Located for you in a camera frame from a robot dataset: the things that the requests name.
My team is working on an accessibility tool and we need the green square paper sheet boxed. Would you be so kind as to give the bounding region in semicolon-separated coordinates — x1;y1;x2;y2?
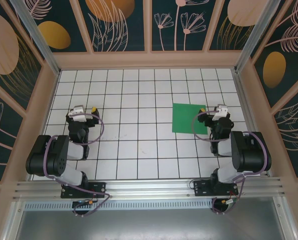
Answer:
171;102;208;134

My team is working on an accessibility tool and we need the grey metal sheet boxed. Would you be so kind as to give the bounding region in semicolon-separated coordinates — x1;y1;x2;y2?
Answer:
10;199;294;240

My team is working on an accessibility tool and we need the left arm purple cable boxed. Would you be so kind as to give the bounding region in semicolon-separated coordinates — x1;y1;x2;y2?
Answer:
42;112;113;218

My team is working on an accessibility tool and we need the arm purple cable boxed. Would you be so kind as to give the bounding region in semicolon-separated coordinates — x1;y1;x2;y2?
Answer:
191;109;269;216
42;112;113;218

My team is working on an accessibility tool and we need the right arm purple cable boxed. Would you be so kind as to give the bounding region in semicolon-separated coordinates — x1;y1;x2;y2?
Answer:
191;109;269;216

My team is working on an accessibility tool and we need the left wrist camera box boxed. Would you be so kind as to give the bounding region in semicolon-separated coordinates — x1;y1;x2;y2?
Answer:
68;105;88;123

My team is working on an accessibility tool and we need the aluminium side rail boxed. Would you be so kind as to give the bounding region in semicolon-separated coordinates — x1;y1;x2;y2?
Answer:
232;71;274;179

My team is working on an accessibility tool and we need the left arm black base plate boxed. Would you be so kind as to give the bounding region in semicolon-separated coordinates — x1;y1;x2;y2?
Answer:
60;181;107;199

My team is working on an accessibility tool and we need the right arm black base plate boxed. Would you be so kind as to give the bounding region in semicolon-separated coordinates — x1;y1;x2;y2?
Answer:
193;180;239;198

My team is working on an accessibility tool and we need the aluminium frame post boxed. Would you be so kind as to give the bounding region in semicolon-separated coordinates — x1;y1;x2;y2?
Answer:
233;0;277;74
10;0;62;76

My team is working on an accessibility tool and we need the aluminium mounting rail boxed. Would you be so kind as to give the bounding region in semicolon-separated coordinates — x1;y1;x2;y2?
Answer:
12;176;287;201

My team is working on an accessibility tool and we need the slotted grey cable duct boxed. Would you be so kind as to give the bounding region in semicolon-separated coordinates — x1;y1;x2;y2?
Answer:
23;201;215;211

